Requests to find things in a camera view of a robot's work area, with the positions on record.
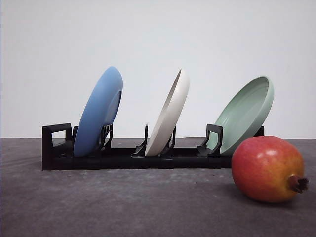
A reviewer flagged white plate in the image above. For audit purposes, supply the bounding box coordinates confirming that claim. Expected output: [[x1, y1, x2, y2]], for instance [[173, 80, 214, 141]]
[[145, 69, 190, 157]]

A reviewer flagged red yellow pomegranate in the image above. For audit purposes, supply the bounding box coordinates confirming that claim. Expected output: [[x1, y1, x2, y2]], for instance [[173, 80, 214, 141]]
[[232, 136, 309, 203]]

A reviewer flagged blue plate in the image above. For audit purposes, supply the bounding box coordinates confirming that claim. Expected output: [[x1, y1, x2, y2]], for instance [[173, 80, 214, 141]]
[[74, 66, 123, 157]]

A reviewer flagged green plate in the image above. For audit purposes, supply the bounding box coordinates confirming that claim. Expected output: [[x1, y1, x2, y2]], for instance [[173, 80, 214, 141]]
[[208, 76, 275, 154]]

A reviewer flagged black plastic dish rack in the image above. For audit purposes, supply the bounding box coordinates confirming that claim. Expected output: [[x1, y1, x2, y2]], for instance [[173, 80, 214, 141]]
[[41, 123, 234, 170]]

